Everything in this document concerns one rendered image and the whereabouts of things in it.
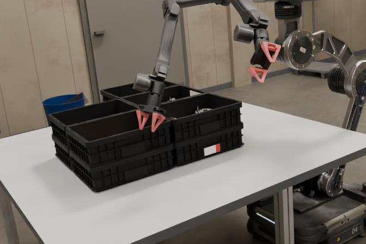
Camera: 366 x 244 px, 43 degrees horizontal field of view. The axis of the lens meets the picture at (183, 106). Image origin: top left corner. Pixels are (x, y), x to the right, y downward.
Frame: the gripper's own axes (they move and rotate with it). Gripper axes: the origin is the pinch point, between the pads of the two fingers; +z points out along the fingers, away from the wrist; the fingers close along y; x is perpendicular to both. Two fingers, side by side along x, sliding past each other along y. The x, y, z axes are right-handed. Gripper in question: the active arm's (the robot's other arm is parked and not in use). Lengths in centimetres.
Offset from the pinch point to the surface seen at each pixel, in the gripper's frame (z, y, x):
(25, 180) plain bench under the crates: 34, -59, -2
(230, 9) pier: -219, -189, 357
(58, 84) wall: -54, -290, 198
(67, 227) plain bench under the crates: 43.5, -6.5, -22.7
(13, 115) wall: -8, -310, 169
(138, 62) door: -109, -246, 271
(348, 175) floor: -17, 33, 212
